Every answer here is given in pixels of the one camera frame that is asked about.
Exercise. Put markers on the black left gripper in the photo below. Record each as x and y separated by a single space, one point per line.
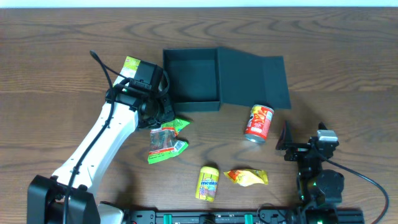
168 111

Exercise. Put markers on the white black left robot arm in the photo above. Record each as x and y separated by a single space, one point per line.
68 196

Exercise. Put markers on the dark green box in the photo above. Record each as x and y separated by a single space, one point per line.
203 79

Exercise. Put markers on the yellow snack packet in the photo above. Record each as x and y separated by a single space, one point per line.
247 177

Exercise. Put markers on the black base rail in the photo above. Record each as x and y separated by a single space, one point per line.
272 216

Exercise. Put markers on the green candy bag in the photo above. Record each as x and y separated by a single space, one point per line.
164 143

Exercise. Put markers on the yellow mentos bottle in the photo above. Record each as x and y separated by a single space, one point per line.
207 184

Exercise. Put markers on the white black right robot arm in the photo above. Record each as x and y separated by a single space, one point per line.
319 189

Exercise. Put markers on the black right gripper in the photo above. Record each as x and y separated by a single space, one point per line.
302 149

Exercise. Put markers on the green yellow juice carton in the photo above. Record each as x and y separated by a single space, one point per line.
128 70

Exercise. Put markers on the red chips can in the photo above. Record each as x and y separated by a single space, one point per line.
259 124

